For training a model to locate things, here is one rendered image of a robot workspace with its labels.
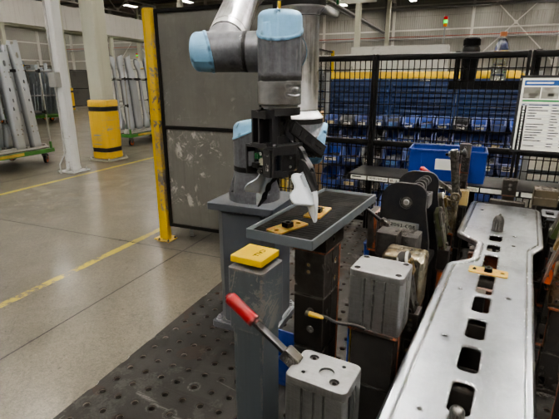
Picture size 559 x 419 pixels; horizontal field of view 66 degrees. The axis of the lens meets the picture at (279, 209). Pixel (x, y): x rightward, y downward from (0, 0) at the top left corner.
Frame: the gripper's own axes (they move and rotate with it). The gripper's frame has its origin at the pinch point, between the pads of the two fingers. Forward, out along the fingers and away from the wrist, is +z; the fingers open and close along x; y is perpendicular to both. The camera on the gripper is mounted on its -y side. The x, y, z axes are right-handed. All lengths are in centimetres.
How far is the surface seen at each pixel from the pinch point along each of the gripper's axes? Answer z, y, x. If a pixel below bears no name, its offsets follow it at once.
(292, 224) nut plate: 2.1, -0.5, 0.8
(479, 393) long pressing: 18.8, -0.6, 38.1
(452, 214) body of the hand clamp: 18, -82, -2
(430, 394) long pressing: 18.8, 4.6, 33.2
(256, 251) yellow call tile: 2.8, 12.2, 4.7
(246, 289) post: 8.0, 15.7, 6.1
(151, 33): -61, -135, -286
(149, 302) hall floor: 119, -65, -192
